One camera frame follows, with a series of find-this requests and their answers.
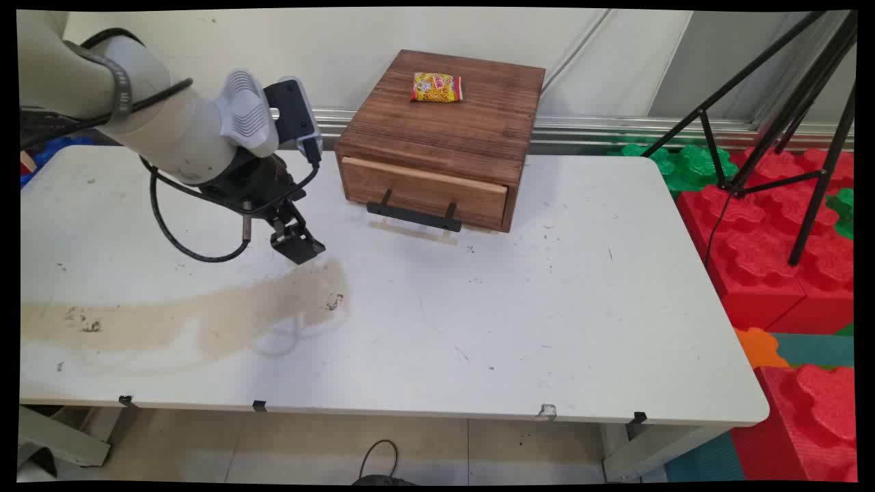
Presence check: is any grey table leg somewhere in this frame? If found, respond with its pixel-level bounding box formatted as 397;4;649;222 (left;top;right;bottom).
17;404;112;469
601;423;733;484

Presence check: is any teal foam mat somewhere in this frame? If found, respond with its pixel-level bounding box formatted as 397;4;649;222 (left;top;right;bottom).
665;430;746;483
772;332;856;370

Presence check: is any light wood drawer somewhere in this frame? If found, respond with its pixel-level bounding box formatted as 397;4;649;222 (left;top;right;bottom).
340;156;511;230

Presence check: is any black drawer handle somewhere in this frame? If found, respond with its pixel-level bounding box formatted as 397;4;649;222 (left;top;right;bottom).
366;189;463;234

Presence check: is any green foam block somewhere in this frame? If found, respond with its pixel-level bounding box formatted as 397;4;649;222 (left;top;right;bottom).
825;187;856;241
607;143;740;197

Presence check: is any black floor cable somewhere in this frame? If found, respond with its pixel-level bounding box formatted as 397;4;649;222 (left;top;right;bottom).
351;439;419;487

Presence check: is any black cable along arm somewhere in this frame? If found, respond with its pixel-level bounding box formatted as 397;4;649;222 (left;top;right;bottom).
21;77;194;148

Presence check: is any black tripod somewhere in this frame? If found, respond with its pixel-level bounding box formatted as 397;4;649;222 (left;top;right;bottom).
639;10;859;268

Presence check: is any metal wall rail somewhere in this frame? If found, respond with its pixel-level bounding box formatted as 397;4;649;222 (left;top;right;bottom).
272;107;856;154

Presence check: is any black and white wrist camera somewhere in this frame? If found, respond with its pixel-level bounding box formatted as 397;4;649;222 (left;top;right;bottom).
263;77;324;166

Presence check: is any orange foam mat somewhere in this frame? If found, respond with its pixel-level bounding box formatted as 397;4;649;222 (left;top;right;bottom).
734;327;791;370

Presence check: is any dark wooden drawer cabinet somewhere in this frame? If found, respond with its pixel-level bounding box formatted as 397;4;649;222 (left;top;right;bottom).
333;49;547;234

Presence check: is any black looping gripper cable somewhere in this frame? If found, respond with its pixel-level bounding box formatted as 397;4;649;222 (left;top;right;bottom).
139;140;322;264

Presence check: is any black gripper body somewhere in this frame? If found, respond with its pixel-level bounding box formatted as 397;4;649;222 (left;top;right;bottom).
205;152;308;221

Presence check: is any red foam block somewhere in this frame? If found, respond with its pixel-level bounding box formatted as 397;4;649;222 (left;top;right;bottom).
728;146;856;336
675;183;809;333
730;364;859;483

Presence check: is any yellow red snack bag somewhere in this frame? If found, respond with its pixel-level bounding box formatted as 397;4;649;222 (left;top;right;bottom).
409;71;465;104

